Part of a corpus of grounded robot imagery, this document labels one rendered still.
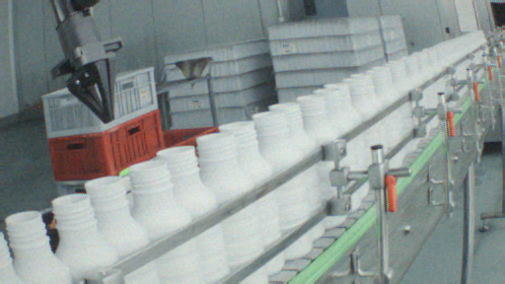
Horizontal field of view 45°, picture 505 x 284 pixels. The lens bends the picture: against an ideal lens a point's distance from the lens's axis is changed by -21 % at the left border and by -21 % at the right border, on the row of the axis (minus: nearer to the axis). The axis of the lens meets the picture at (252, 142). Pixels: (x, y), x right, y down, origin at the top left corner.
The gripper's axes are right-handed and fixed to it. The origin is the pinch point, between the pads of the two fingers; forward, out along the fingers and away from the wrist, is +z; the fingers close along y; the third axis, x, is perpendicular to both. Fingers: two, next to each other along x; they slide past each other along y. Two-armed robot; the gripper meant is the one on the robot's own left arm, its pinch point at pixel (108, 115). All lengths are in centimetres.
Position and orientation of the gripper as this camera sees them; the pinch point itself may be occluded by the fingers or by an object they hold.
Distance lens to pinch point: 89.9
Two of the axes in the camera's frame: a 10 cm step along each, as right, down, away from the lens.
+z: 4.4, 9.0, -0.1
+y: 4.5, -2.1, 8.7
